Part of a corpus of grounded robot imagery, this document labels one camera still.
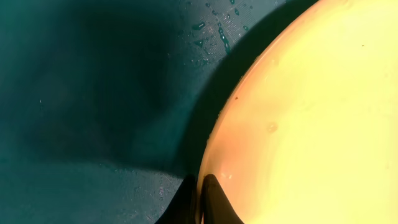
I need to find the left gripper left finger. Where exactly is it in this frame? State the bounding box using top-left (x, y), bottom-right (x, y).
top-left (155, 175), bottom-right (197, 224)

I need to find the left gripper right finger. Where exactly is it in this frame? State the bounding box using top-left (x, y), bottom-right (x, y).
top-left (201, 174), bottom-right (243, 224)

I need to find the yellow-green plate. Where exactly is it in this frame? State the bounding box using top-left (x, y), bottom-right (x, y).
top-left (198, 0), bottom-right (397, 223)

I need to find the teal plastic tray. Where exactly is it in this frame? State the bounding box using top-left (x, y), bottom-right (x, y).
top-left (1, 0), bottom-right (312, 223)

